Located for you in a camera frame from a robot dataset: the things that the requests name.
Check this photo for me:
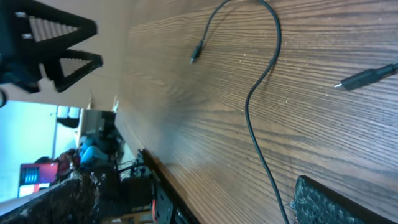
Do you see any red laptop screen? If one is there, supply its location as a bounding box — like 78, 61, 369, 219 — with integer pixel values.
18, 162, 58, 197

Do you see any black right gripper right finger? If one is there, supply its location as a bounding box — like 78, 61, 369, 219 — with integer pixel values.
290, 175, 394, 224

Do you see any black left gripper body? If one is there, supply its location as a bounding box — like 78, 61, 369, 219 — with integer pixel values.
1, 1, 42, 93

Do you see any person in blue clothes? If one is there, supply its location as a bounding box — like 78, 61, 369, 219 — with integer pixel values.
78, 136, 120, 169

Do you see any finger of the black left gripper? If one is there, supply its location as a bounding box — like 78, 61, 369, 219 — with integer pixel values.
38, 49, 103, 93
12, 0, 98, 52

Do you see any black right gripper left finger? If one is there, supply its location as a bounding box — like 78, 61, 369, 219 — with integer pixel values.
1, 173, 106, 224

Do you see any black thin audio cable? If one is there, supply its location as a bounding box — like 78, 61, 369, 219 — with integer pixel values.
189, 0, 290, 224

